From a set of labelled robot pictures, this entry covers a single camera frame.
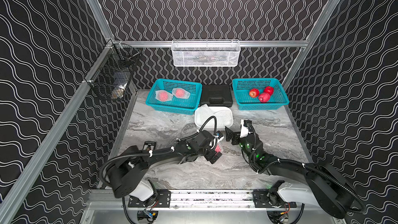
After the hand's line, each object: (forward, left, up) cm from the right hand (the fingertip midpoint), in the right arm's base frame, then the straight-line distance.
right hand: (234, 126), depth 85 cm
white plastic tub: (+12, +3, -7) cm, 14 cm away
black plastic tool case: (+33, +7, -9) cm, 35 cm away
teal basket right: (+35, -11, -3) cm, 37 cm away
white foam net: (+16, +17, -9) cm, 25 cm away
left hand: (-9, +10, -4) cm, 14 cm away
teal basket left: (+26, +34, -13) cm, 45 cm away
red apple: (+30, -26, -8) cm, 40 cm away
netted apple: (+29, +45, -6) cm, 54 cm away
